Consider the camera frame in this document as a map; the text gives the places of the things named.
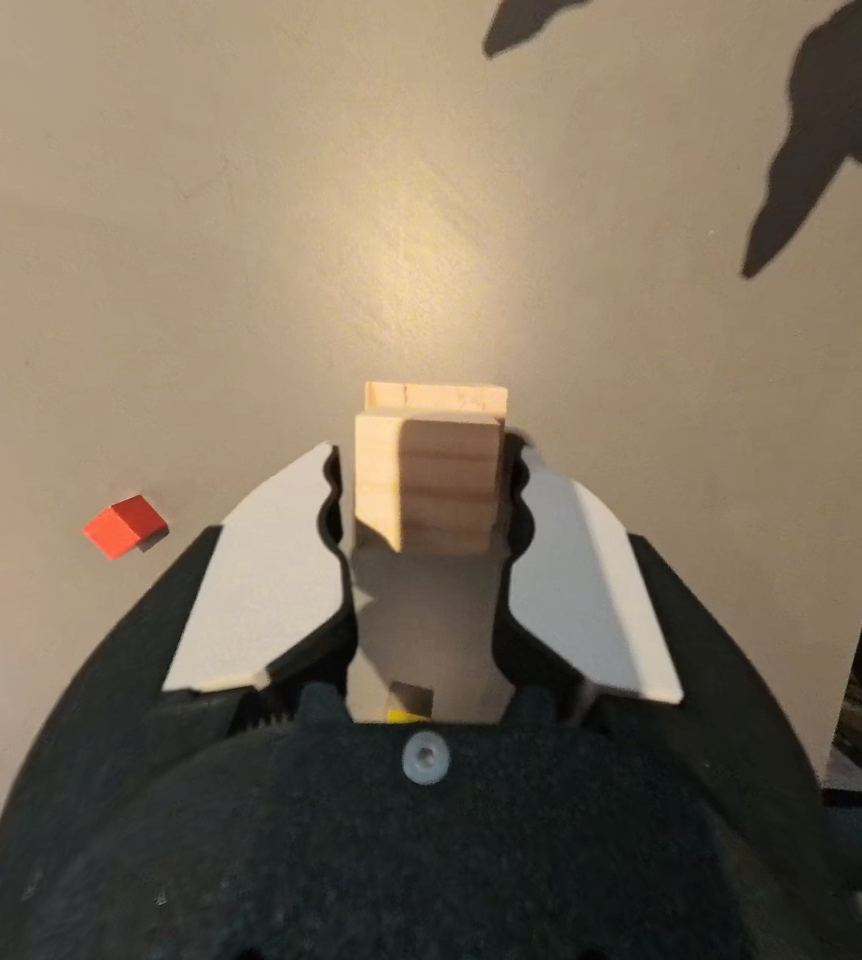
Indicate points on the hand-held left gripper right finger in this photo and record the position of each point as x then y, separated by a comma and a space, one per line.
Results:
588, 592

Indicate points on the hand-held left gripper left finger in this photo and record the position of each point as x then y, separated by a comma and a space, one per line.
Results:
266, 585

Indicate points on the red wooden cube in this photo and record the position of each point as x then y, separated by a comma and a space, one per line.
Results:
123, 525

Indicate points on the small natural wooden cube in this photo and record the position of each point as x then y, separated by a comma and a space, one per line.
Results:
438, 480

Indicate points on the yellow wooden cube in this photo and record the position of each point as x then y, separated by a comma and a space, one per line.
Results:
405, 718

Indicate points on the large natural wooden cube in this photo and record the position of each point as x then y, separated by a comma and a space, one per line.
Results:
438, 396

